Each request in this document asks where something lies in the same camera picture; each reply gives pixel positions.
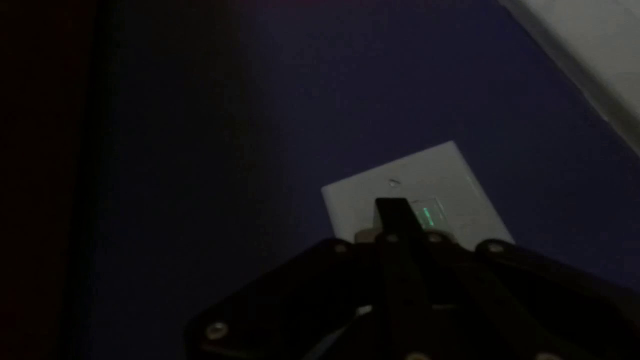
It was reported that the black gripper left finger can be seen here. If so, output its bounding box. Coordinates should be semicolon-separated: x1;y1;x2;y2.
184;196;407;360

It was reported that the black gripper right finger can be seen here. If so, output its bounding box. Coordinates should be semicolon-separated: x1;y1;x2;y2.
401;199;640;360

